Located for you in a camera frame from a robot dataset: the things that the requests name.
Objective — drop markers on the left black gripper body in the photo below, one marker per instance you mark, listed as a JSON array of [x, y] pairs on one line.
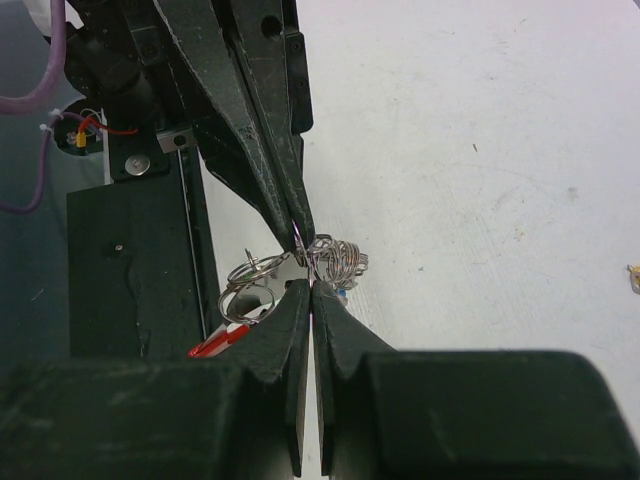
[[116, 58]]

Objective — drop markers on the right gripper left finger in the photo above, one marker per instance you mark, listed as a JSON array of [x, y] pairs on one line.
[[238, 415]]

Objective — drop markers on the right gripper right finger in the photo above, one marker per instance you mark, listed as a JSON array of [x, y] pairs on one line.
[[507, 414]]

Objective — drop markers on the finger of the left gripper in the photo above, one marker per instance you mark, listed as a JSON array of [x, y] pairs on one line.
[[268, 49], [210, 92]]

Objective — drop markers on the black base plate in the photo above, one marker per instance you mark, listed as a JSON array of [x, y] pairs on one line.
[[142, 271]]

